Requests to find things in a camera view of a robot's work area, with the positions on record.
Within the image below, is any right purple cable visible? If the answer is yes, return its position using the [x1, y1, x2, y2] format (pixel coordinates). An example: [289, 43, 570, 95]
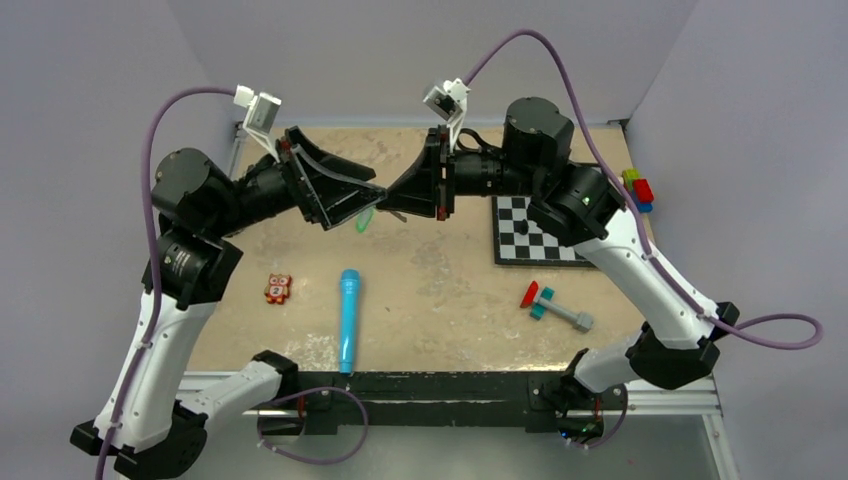
[463, 29, 825, 351]

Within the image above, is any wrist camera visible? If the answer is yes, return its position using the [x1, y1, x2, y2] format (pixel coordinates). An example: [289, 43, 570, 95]
[233, 85, 282, 160]
[422, 78, 470, 152]

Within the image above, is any red owl block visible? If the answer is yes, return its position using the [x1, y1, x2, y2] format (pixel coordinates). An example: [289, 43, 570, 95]
[264, 274, 292, 305]

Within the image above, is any colourful toy block train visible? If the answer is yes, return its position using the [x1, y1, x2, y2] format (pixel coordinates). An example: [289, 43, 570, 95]
[621, 168, 654, 214]

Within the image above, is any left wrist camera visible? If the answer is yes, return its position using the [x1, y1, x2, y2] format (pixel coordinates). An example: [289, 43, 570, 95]
[233, 85, 282, 160]

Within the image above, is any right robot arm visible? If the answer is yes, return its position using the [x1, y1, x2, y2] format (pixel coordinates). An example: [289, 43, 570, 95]
[381, 94, 739, 407]

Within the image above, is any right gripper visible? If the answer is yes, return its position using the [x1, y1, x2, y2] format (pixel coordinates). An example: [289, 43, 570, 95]
[377, 124, 542, 221]

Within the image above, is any green key tag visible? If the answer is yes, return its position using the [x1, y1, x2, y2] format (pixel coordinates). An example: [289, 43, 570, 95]
[355, 208, 376, 233]

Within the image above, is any toy bolt with propeller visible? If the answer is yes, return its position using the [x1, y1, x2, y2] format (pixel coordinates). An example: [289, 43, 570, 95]
[520, 281, 594, 333]

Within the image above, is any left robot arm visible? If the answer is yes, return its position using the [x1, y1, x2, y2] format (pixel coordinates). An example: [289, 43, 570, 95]
[71, 127, 386, 479]

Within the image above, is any black white chessboard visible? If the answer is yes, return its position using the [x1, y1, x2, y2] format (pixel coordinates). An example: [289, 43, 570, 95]
[490, 196, 594, 268]

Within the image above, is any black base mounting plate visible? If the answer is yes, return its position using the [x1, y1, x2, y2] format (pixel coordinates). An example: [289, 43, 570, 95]
[235, 370, 627, 439]

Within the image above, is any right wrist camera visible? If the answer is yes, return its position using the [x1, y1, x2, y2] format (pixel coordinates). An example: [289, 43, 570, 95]
[422, 78, 470, 152]

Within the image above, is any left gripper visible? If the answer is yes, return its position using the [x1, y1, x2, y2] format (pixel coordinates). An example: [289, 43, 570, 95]
[204, 125, 384, 238]

